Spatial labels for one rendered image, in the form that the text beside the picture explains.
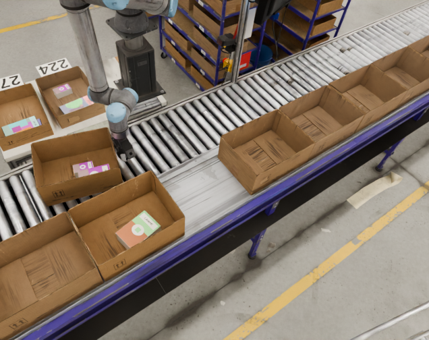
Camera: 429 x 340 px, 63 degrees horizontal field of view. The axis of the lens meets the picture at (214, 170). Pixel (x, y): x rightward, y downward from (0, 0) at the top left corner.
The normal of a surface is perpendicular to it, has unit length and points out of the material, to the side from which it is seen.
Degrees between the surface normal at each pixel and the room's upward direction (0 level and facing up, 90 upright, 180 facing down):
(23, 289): 2
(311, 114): 1
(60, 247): 1
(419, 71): 90
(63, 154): 89
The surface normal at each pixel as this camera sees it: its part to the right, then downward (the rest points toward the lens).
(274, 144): 0.09, -0.59
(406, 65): -0.81, 0.43
